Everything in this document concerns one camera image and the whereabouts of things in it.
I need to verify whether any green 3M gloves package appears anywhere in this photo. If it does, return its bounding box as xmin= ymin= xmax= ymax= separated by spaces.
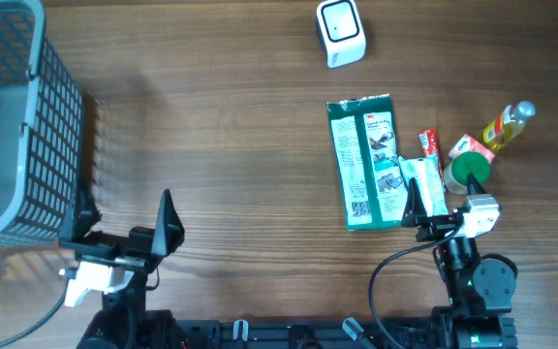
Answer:
xmin=326 ymin=94 xmax=408 ymax=231

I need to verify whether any red white small packet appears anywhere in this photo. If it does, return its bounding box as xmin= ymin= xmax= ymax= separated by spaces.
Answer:
xmin=418 ymin=128 xmax=444 ymax=178

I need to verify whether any yellow dish soap bottle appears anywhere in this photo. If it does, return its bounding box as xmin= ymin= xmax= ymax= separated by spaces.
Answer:
xmin=481 ymin=101 xmax=536 ymax=154

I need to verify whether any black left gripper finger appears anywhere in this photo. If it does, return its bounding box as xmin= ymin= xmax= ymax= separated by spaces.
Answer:
xmin=58 ymin=181 xmax=101 ymax=242
xmin=151 ymin=189 xmax=185 ymax=257

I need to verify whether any red Kleenex tissue pack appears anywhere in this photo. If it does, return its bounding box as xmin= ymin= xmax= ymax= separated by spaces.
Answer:
xmin=449 ymin=134 xmax=495 ymax=163

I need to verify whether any white barcode scanner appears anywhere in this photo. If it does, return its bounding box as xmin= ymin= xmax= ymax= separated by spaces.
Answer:
xmin=316 ymin=0 xmax=366 ymax=69

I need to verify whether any grey mesh basket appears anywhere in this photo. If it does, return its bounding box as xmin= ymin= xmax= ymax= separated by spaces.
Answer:
xmin=0 ymin=0 xmax=84 ymax=247

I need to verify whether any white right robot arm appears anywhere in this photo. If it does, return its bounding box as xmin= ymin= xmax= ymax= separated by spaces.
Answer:
xmin=401 ymin=174 xmax=518 ymax=349

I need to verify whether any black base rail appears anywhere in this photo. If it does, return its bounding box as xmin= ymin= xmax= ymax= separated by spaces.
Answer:
xmin=174 ymin=315 xmax=519 ymax=349

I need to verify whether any teal white small packet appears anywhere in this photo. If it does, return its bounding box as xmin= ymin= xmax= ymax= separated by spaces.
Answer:
xmin=398 ymin=154 xmax=449 ymax=216

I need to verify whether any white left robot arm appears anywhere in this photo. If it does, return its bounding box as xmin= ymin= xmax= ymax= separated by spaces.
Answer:
xmin=57 ymin=180 xmax=190 ymax=348

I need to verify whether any green lid jar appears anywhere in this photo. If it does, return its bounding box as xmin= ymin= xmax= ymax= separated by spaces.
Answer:
xmin=444 ymin=151 xmax=491 ymax=195

